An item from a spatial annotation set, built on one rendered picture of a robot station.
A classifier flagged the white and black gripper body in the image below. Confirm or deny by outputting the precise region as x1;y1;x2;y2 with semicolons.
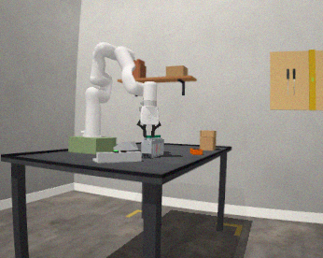
140;106;159;125

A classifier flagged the light grey panel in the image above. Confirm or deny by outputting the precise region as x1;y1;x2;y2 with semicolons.
93;150;142;163

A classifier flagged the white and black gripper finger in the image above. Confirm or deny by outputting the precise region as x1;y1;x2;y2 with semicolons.
151;122;161;138
137;120;147;137

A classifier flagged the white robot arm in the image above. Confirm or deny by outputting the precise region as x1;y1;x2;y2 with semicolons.
81;42;157;137

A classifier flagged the small brown cardboard box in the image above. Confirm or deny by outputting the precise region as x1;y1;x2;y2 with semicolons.
200;130;217;151

